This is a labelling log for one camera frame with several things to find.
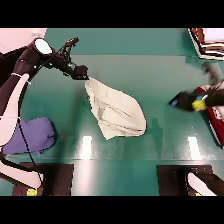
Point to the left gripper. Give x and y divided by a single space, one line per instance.
80 72

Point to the heap of clothes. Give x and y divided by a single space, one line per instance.
210 43

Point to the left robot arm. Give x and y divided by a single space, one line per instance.
13 96

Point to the red garment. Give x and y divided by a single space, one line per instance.
216 125

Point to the purple garment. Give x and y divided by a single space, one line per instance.
35 135

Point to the white T-shirt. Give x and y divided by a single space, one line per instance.
116 111

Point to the pale pink garment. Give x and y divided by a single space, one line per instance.
16 38

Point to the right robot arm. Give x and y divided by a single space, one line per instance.
216 97

